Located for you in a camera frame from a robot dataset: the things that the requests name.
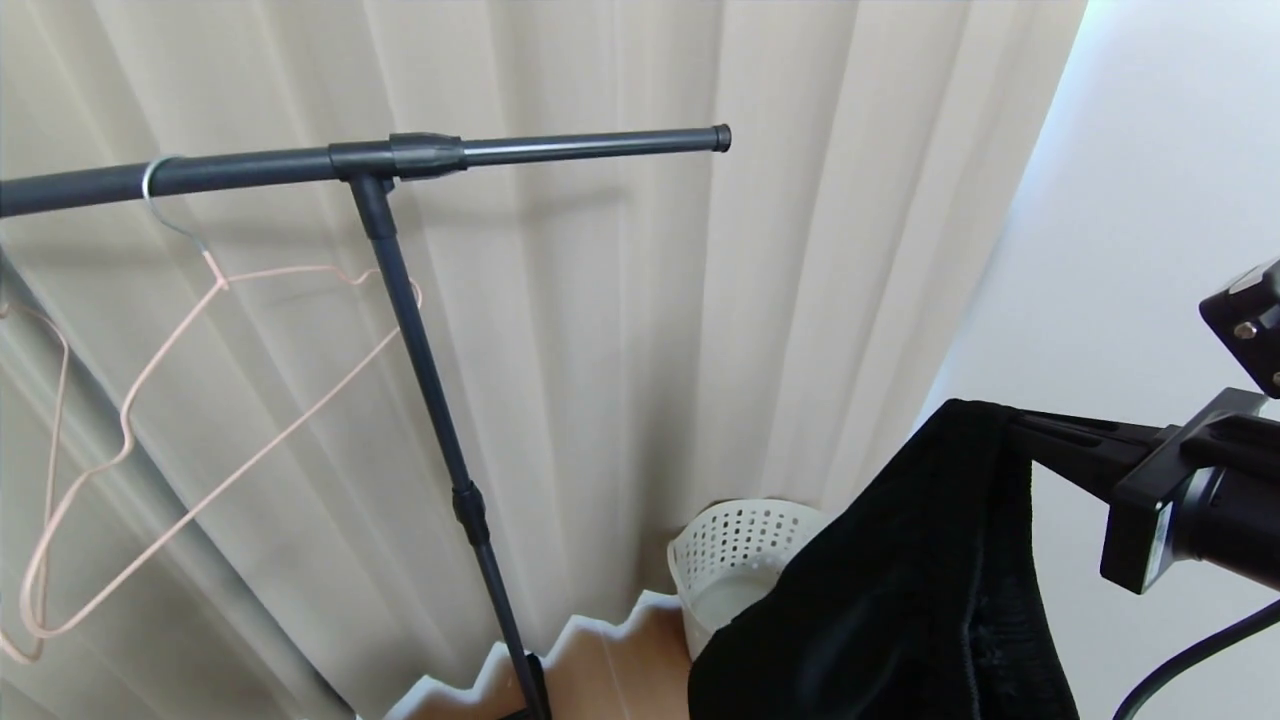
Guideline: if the white laundry basket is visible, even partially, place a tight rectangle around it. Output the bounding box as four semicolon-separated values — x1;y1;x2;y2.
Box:
668;500;831;661

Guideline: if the black clothes rack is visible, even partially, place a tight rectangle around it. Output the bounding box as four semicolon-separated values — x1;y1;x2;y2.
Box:
0;124;733;720

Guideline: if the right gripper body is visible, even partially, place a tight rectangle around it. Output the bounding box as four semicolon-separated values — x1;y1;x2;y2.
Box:
1100;388;1280;596

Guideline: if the pink clothes hanger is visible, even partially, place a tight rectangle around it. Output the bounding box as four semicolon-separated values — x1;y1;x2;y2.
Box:
20;153;424;641
0;300;71;666

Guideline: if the black garment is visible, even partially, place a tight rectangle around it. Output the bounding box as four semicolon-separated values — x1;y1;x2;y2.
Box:
688;398;1081;720

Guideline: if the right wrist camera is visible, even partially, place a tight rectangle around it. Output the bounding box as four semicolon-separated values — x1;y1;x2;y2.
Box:
1198;258;1280;399

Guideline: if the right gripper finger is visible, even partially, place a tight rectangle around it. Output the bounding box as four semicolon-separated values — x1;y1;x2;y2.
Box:
1030;432;1151;503
1008;412;1166;466

